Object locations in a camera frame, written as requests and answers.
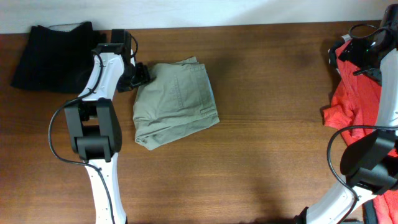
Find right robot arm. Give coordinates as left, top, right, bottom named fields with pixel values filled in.
left=294, top=4, right=397, bottom=223

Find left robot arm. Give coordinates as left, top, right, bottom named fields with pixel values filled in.
left=63, top=29, right=151, bottom=224

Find dark garment under pile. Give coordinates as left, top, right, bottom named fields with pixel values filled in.
left=328, top=39, right=379, bottom=224

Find folded black garment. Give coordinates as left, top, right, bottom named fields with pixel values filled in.
left=11, top=22, right=106, bottom=93

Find khaki shorts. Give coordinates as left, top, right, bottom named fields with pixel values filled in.
left=132, top=57, right=220, bottom=151

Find red printed t-shirt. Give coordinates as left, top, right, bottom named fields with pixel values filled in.
left=323, top=59, right=397, bottom=224

